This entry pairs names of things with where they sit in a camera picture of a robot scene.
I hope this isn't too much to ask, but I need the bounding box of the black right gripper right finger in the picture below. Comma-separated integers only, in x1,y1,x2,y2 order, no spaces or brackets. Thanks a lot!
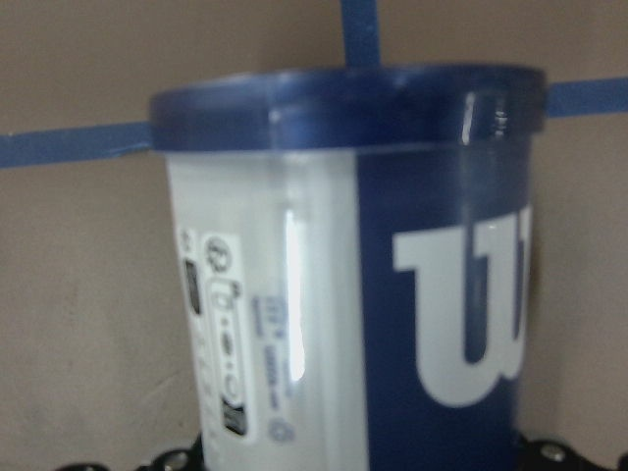
514,426,627,471

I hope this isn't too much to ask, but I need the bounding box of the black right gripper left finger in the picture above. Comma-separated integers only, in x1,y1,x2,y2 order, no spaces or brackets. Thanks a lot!
53,427,207,470

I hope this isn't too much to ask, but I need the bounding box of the white blue tennis ball can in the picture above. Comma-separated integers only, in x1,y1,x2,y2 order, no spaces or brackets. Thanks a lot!
148,64,547,470

